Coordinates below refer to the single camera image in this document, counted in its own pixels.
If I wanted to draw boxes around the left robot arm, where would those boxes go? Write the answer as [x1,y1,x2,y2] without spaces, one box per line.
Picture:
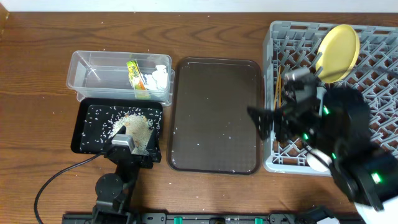
[90,126,162,224]

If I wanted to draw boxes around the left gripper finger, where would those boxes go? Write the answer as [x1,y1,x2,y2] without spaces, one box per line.
[104,126,127,152]
[146,128,161,162]

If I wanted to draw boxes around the white tissue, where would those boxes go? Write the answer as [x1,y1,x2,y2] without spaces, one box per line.
[144,65,169,91]

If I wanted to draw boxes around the pile of rice waste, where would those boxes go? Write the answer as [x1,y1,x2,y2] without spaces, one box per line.
[79,105,162,154]

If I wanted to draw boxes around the wooden chopstick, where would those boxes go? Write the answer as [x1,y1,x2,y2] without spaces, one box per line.
[277,72,282,108]
[274,67,280,110]

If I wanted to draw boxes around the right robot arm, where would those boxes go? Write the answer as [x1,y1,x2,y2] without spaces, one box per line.
[247,80,397,223]

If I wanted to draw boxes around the grey dishwasher rack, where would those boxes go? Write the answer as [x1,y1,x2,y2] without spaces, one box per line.
[262,21,397,176]

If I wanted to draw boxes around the green orange snack wrapper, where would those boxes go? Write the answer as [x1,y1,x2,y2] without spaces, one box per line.
[126,60,146,90]

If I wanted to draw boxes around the black plastic tray bin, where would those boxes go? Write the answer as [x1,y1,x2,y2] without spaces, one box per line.
[71,98,163,161]

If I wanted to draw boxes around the dark brown serving tray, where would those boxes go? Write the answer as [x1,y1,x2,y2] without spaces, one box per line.
[167,57,262,175]

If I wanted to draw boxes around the yellow round plate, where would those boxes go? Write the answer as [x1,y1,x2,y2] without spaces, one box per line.
[315,24,360,84]

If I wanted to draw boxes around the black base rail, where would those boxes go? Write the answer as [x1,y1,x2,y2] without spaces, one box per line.
[61,205,368,224]

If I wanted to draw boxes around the clear plastic waste bin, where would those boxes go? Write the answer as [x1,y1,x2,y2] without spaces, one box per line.
[66,50,174,106]

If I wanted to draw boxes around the small white cup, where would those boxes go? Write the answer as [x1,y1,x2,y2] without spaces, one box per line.
[307,149,332,172]

